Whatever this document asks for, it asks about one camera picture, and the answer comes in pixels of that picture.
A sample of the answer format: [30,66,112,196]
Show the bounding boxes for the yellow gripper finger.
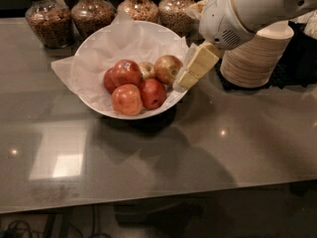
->
[185,0,208,20]
[172,42,224,92]

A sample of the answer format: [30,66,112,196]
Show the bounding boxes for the white paper liner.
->
[51,11,192,117]

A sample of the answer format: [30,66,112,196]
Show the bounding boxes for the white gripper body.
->
[199,0,255,50]

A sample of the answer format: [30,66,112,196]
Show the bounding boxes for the paper bowl stack front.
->
[220,21,294,88]

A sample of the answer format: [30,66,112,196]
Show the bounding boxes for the black cables under table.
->
[0,205,113,238]

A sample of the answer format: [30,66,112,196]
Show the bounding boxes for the dark red apple front right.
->
[139,78,167,110]

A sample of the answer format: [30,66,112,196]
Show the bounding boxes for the glass cereal jar far left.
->
[25,0,73,49]

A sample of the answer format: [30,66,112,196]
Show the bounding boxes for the dark red apple left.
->
[103,69,116,94]

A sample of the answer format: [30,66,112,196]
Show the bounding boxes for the glass cereal jar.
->
[158,0,194,37]
[25,0,73,49]
[117,0,159,23]
[71,0,116,39]

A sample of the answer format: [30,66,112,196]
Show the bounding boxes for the white bowl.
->
[69,20,196,121]

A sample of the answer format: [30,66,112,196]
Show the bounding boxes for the dark red apple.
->
[103,69,116,94]
[139,78,167,110]

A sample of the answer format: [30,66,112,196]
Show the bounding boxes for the red apple front left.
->
[111,84,143,116]

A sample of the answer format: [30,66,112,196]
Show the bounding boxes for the red apple with sticker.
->
[111,59,142,86]

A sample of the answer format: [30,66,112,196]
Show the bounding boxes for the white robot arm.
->
[172,0,317,92]

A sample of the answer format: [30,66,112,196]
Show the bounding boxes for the small yellow-red apple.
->
[139,61,156,80]

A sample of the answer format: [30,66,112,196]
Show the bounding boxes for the yellow-red apple right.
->
[155,55,182,85]

